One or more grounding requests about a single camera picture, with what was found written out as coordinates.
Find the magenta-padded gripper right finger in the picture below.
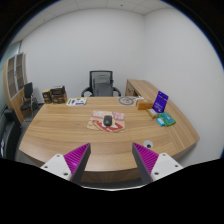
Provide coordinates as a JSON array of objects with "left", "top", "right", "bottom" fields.
[{"left": 131, "top": 142, "right": 184, "bottom": 185}]

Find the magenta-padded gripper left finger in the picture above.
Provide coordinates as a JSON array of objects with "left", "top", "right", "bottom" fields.
[{"left": 40, "top": 142, "right": 92, "bottom": 185}]

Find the black computer mouse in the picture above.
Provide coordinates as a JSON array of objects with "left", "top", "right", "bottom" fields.
[{"left": 102, "top": 115, "right": 114, "bottom": 127}]

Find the cartoon print mouse pad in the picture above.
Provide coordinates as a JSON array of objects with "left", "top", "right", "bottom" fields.
[{"left": 86, "top": 110, "right": 127, "bottom": 133}]

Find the white round desk grommet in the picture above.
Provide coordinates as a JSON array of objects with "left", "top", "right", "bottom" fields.
[{"left": 143, "top": 139, "right": 154, "bottom": 150}]

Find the small blue box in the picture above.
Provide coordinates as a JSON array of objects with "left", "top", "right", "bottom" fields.
[{"left": 155, "top": 117, "right": 166, "bottom": 127}]

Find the small green box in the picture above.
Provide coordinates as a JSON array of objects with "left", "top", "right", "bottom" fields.
[{"left": 158, "top": 112, "right": 177, "bottom": 127}]

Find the small yellow box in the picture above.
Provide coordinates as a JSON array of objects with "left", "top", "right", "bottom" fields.
[{"left": 146, "top": 108, "right": 159, "bottom": 120}]

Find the orange-brown cardboard box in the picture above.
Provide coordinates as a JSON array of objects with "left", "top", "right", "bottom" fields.
[{"left": 135, "top": 98, "right": 154, "bottom": 111}]

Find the white green printed leaflet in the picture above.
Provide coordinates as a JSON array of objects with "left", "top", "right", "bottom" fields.
[{"left": 65, "top": 97, "right": 88, "bottom": 107}]

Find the purple standing card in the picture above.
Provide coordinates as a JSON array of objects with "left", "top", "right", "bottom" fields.
[{"left": 152, "top": 90, "right": 170, "bottom": 114}]

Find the large dark brown box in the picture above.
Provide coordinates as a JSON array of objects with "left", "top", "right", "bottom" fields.
[{"left": 50, "top": 85, "right": 68, "bottom": 105}]

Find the wooden side cabinet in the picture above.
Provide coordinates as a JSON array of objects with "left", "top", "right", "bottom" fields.
[{"left": 124, "top": 78, "right": 162, "bottom": 102}]

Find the black sofa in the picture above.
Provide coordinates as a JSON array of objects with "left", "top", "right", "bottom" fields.
[{"left": 0, "top": 108, "right": 23, "bottom": 160}]

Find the black mesh office chair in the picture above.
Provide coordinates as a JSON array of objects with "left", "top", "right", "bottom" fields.
[{"left": 80, "top": 69, "right": 122, "bottom": 98}]

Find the small black visitor chair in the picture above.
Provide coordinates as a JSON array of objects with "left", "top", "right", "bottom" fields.
[{"left": 20, "top": 82, "right": 39, "bottom": 113}]

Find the wooden shelf unit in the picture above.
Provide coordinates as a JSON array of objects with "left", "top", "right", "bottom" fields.
[{"left": 3, "top": 52, "right": 28, "bottom": 116}]

